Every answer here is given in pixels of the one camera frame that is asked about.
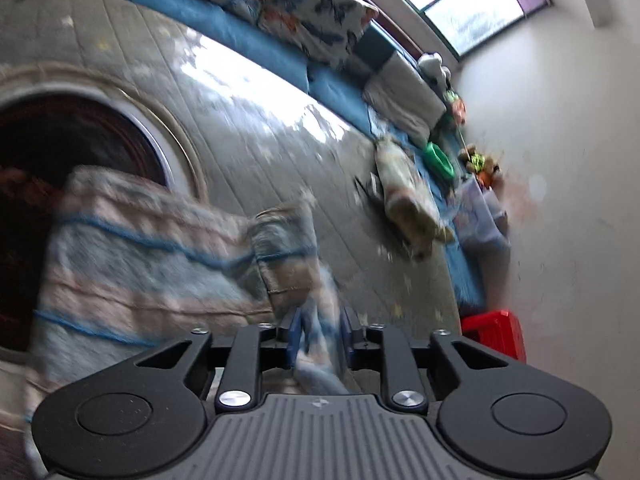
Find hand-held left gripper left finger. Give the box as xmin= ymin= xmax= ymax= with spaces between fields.
xmin=135 ymin=307 xmax=305 ymax=409

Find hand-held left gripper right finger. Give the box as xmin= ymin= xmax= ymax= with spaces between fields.
xmin=341 ymin=307 xmax=507 ymax=411

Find blue striped towel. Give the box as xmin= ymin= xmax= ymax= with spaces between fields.
xmin=20 ymin=165 xmax=363 ymax=461

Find red plastic stool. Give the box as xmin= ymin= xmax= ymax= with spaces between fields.
xmin=460 ymin=309 xmax=527 ymax=363

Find yellow folded cloth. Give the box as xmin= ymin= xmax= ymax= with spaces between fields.
xmin=374 ymin=136 xmax=456 ymax=256

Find clear plastic storage box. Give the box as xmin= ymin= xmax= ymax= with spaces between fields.
xmin=447 ymin=177 xmax=511 ymax=248

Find green bowl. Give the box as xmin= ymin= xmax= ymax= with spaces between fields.
xmin=424 ymin=141 xmax=457 ymax=181

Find small stuffed toys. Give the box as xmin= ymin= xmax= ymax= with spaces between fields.
xmin=460 ymin=145 xmax=503 ymax=188

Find white pillow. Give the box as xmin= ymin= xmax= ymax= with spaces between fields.
xmin=362 ymin=50 xmax=447 ymax=146

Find pink green toy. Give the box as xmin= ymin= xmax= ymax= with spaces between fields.
xmin=442 ymin=87 xmax=468 ymax=126

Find white plush toy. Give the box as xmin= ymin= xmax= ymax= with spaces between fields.
xmin=417 ymin=52 xmax=453 ymax=91

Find black round induction cooktop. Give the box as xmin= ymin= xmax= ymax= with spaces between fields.
xmin=0 ymin=95 xmax=168 ymax=356

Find window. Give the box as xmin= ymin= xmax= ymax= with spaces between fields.
xmin=310 ymin=0 xmax=551 ymax=58

